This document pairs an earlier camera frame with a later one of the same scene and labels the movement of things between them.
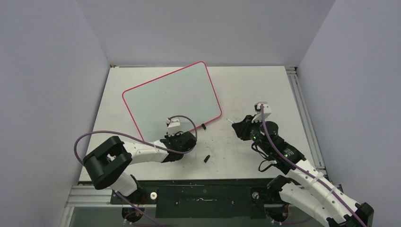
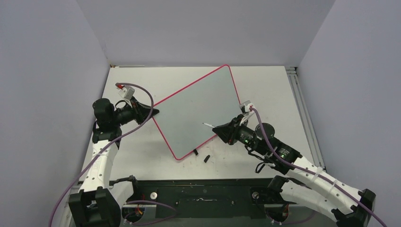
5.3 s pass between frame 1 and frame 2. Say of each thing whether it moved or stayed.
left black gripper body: moved
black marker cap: stayed
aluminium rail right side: stayed
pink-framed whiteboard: moved
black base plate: stayed
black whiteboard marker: moved
